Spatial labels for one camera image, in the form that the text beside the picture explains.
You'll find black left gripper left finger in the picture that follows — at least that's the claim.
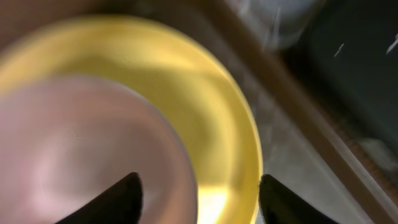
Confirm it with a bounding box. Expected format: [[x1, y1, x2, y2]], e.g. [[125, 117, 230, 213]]
[[56, 172, 143, 224]]

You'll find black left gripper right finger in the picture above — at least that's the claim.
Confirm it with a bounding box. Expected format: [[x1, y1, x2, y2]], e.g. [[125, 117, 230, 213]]
[[259, 174, 338, 224]]

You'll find yellow plate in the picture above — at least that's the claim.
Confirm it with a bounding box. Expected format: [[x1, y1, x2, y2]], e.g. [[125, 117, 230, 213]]
[[1, 15, 262, 223]]

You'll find white bowl with rice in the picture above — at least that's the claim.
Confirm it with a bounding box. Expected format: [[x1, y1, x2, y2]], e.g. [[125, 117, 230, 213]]
[[1, 76, 198, 223]]

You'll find black waste tray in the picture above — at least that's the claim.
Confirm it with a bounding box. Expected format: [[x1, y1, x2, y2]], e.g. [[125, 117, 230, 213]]
[[284, 0, 397, 177]]

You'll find brown serving tray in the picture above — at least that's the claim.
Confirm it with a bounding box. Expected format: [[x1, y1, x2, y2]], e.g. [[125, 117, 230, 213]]
[[1, 0, 397, 223]]

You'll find clear plastic bin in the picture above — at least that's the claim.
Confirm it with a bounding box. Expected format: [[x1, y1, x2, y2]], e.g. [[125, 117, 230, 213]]
[[225, 0, 325, 51]]

